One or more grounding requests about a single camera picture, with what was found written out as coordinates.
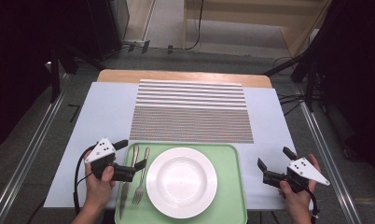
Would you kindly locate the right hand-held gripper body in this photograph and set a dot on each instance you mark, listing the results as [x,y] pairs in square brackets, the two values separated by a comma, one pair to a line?
[307,171]

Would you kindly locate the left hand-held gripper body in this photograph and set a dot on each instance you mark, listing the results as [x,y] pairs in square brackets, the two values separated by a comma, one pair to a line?
[101,151]

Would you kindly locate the silver fork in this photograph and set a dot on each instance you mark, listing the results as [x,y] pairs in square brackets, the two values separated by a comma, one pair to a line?
[138,194]

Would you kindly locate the silver table knife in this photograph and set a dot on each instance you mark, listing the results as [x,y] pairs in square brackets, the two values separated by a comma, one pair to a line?
[124,193]

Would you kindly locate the light green tray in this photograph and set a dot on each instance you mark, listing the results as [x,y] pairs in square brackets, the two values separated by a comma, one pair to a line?
[229,186]

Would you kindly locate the white plate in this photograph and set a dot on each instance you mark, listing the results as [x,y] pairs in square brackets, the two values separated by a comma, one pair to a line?
[181,182]

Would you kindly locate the person's right hand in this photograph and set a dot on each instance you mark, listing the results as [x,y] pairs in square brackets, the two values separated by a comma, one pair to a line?
[297,202]

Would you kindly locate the person's left hand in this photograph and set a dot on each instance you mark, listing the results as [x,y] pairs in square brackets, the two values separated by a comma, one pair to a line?
[97,193]

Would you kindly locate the light blue table sheet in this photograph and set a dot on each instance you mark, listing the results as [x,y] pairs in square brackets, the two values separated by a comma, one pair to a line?
[108,109]

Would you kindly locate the black metal stand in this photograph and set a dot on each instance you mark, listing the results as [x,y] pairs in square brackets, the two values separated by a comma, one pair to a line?
[55,84]
[309,93]

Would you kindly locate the striped woven placemat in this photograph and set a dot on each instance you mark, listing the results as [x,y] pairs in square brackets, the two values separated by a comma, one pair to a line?
[191,124]

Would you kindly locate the dark curtain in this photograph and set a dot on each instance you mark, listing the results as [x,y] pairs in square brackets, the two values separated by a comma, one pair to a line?
[20,62]
[356,77]

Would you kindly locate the black cabinet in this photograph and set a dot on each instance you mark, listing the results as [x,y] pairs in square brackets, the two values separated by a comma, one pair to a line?
[108,28]

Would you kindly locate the light wooden shelf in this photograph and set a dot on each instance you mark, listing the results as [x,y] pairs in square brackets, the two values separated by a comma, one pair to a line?
[238,15]

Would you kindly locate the metal floor rail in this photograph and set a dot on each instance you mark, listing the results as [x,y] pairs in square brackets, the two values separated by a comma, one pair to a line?
[324,155]
[30,149]

